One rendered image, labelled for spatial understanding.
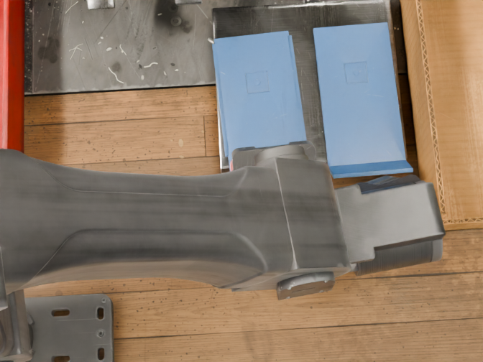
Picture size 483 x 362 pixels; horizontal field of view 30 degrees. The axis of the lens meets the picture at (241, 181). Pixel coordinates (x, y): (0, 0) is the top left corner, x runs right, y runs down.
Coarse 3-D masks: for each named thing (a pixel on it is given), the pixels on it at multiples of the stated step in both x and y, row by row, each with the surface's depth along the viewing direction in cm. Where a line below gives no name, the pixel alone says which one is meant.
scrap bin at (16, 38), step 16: (0, 0) 88; (16, 0) 84; (0, 16) 87; (16, 16) 84; (0, 32) 87; (16, 32) 84; (0, 48) 86; (16, 48) 83; (0, 64) 86; (16, 64) 83; (0, 80) 86; (16, 80) 83; (0, 96) 85; (16, 96) 82; (0, 112) 85; (16, 112) 82; (0, 128) 84; (16, 128) 82; (0, 144) 84; (16, 144) 81
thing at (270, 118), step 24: (216, 48) 84; (240, 48) 84; (264, 48) 84; (288, 48) 84; (240, 72) 84; (288, 72) 84; (240, 96) 83; (264, 96) 83; (288, 96) 83; (240, 120) 82; (264, 120) 82; (288, 120) 82; (240, 144) 82; (264, 144) 82
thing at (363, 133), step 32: (320, 32) 84; (352, 32) 84; (384, 32) 84; (320, 64) 84; (384, 64) 84; (352, 96) 83; (384, 96) 83; (352, 128) 82; (384, 128) 82; (352, 160) 81; (384, 160) 81
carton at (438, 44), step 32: (416, 0) 80; (448, 0) 87; (480, 0) 87; (416, 32) 81; (448, 32) 86; (480, 32) 86; (416, 64) 82; (448, 64) 86; (480, 64) 86; (416, 96) 82; (448, 96) 85; (480, 96) 85; (416, 128) 83; (448, 128) 84; (480, 128) 84; (448, 160) 83; (480, 160) 83; (448, 192) 82; (480, 192) 82; (448, 224) 79; (480, 224) 80
